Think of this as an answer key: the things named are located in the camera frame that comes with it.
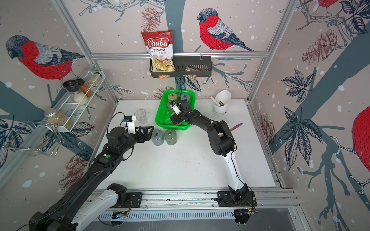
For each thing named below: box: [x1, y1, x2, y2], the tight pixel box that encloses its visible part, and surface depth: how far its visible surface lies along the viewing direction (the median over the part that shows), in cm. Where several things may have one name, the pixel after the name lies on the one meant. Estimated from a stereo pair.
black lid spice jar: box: [62, 79, 89, 105], surface depth 73 cm
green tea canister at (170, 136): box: [164, 128, 178, 146], surface depth 92 cm
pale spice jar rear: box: [88, 72, 102, 88], surface depth 87 cm
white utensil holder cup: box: [212, 89, 232, 116], surface depth 109 cm
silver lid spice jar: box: [43, 110, 74, 130], surface depth 62 cm
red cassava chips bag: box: [141, 29, 176, 80], surface depth 85 cm
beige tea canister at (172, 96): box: [167, 92, 179, 103], surface depth 115 cm
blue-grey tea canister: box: [180, 93, 190, 104], surface depth 116 cm
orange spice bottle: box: [76, 77, 93, 98], surface depth 78 cm
